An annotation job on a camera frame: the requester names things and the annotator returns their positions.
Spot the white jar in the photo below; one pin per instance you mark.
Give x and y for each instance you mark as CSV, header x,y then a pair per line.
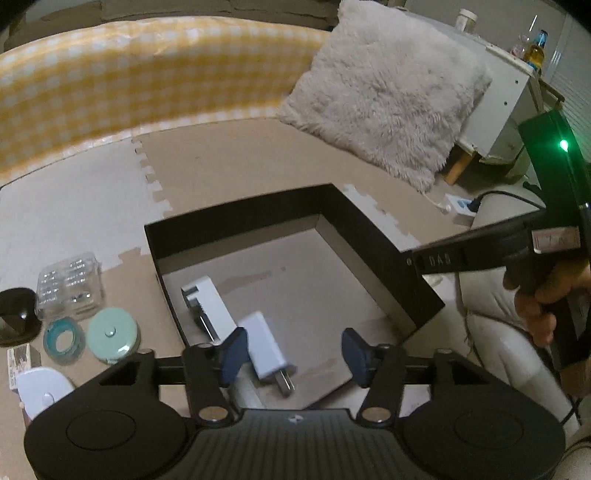
x,y
466,22

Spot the white plastic holder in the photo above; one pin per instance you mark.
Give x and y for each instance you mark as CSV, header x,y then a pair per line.
x,y
207,300

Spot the clear glass bottle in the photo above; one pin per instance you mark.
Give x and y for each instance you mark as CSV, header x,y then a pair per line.
x,y
521,48

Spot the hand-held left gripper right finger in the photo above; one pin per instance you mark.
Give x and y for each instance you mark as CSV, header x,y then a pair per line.
x,y
356,356

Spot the clear plastic case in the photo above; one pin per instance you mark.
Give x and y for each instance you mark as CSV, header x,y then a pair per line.
x,y
69,282

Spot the wooden furniture leg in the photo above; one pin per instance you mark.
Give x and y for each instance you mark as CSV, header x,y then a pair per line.
x,y
459,167

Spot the white power strip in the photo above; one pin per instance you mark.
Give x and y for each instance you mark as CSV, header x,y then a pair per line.
x,y
461,205

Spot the blue tape roll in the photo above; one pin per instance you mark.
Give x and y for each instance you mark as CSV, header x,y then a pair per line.
x,y
49,342

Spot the white cabinet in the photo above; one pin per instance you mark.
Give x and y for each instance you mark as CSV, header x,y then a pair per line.
x,y
501,115

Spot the yellow bottle with blue cap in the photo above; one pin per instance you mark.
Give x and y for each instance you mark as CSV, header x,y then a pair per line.
x,y
538,51

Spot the beige seat cushion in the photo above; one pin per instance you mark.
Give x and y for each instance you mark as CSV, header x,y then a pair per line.
x,y
503,350

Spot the brown couch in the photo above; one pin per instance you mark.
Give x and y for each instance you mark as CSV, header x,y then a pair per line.
x,y
207,10

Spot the mint green tape measure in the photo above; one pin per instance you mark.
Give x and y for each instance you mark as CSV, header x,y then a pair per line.
x,y
113,334

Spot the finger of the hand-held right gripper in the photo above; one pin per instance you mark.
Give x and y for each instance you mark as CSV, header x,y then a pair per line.
x,y
480,251

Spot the black round object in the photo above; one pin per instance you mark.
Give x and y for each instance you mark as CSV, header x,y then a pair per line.
x,y
18,318

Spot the person's right hand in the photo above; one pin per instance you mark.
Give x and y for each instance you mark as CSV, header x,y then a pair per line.
x,y
535,314

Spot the black cardboard box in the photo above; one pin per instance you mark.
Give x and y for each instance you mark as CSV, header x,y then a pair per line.
x,y
369,240

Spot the white round device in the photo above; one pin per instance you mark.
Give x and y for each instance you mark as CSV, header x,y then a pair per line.
x,y
44,392

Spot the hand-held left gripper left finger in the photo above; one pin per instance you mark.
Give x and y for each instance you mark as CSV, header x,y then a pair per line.
x,y
233,356

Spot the white fluffy pillow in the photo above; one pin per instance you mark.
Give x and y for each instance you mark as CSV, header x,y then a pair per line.
x,y
383,87

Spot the white plug adapter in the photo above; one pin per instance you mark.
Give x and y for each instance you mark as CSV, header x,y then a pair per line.
x,y
264,344

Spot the yellow checked bumper cushion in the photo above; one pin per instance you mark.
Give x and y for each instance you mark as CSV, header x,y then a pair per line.
x,y
138,87

